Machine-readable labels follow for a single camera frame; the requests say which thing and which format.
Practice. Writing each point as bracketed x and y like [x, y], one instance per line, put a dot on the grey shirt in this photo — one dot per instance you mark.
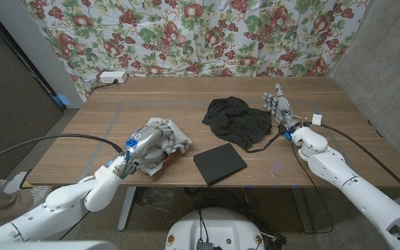
[167, 144]

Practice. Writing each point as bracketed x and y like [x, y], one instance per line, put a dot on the black folder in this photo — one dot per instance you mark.
[219, 163]

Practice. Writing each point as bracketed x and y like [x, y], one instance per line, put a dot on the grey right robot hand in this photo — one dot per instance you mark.
[283, 111]

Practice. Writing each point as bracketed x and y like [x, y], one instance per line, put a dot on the small blue object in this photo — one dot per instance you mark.
[62, 100]

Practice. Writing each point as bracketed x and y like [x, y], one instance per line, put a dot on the floral fruit print backdrop cloth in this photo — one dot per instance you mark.
[193, 38]

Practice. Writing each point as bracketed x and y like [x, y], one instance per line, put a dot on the beige cloth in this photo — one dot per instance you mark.
[0, 205]

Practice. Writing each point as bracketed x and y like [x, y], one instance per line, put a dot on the white power strip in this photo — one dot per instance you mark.
[113, 76]

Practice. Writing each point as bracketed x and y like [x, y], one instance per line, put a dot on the black crumpled garment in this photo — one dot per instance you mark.
[238, 121]

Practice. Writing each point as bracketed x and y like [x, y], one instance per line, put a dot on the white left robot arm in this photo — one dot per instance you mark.
[61, 205]

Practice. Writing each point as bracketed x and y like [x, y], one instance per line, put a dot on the white table leg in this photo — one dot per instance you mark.
[126, 208]

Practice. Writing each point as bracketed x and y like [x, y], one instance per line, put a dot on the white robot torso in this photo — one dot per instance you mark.
[214, 227]

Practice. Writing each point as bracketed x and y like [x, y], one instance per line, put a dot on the white door frame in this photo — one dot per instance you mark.
[33, 48]

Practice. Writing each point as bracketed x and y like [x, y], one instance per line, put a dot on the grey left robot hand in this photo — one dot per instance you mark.
[144, 144]

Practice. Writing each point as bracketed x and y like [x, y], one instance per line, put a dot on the grey tape strip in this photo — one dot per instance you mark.
[101, 142]

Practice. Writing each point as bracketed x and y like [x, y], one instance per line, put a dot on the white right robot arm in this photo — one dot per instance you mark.
[356, 191]

